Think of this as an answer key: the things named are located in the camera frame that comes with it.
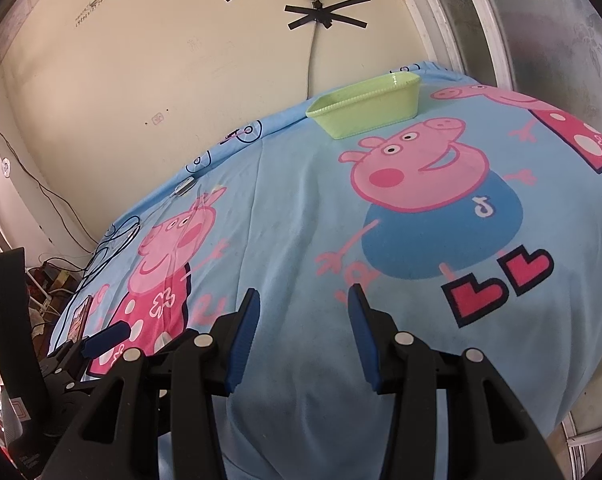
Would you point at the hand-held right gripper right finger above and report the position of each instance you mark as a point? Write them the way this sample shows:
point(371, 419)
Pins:
point(363, 340)

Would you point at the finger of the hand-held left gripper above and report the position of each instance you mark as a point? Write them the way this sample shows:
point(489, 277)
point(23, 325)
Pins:
point(108, 337)

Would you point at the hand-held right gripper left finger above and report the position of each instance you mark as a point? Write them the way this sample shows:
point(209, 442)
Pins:
point(241, 345)

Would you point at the green plastic basin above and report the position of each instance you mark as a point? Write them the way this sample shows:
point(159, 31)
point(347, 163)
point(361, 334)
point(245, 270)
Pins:
point(366, 115)

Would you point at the phone with picture screen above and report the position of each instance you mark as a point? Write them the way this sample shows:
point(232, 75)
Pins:
point(78, 320)

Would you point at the white metal rack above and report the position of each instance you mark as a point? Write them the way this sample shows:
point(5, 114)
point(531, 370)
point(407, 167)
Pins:
point(46, 295)

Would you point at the blue cartoon pig printed blanket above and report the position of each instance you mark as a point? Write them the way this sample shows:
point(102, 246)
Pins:
point(281, 210)

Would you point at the small white device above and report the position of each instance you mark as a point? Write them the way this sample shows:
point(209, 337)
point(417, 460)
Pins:
point(183, 186)

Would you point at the white framed glass door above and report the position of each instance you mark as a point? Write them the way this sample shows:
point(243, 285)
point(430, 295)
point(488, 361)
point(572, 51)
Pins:
point(531, 60)

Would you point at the black tape cross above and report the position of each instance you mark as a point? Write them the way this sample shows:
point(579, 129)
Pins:
point(326, 12)

